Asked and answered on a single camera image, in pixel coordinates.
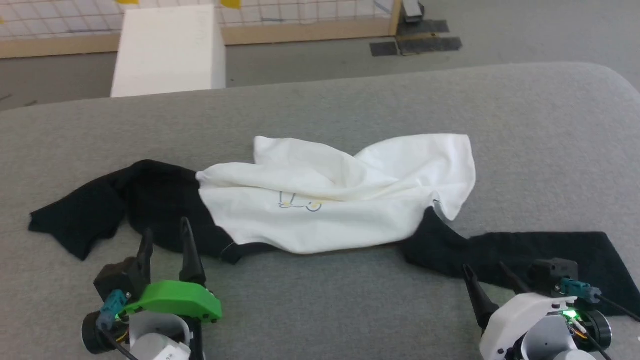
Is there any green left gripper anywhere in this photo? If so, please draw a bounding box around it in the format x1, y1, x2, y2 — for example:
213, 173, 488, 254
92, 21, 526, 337
119, 217, 224, 324

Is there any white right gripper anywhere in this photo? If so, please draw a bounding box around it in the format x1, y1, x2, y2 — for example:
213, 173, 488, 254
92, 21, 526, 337
462, 261, 579, 360

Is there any white shirt with black sleeves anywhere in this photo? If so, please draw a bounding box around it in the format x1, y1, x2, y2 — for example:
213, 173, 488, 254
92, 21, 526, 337
28, 133, 640, 317

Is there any white box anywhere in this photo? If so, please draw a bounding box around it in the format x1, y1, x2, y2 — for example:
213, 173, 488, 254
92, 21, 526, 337
110, 4, 227, 98

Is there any grey fabric sofa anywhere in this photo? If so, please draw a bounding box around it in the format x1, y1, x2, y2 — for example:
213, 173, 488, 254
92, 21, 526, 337
0, 61, 640, 360

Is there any wide black floor mat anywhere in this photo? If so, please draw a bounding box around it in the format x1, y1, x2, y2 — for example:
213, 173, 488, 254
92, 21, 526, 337
397, 36, 463, 54

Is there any small black floor mat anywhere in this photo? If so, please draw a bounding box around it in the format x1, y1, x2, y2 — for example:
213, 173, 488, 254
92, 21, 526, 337
369, 41, 399, 57

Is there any black mat under partition foot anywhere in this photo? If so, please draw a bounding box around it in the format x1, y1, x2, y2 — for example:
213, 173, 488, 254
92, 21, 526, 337
397, 19, 450, 36

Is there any lemon print grid partition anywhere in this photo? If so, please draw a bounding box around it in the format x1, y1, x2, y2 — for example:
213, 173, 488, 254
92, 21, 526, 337
0, 0, 404, 60

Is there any grey metal partition foot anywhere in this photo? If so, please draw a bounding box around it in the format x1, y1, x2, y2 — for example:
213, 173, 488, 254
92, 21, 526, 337
402, 0, 426, 24

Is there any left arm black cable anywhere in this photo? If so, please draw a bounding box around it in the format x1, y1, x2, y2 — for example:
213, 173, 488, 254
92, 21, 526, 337
99, 289, 140, 360

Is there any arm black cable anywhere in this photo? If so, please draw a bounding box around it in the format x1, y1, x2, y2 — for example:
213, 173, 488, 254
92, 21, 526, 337
559, 278, 640, 324
99, 289, 140, 360

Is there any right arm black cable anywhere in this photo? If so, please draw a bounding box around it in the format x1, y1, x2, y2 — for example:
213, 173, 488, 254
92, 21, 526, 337
559, 278, 640, 324

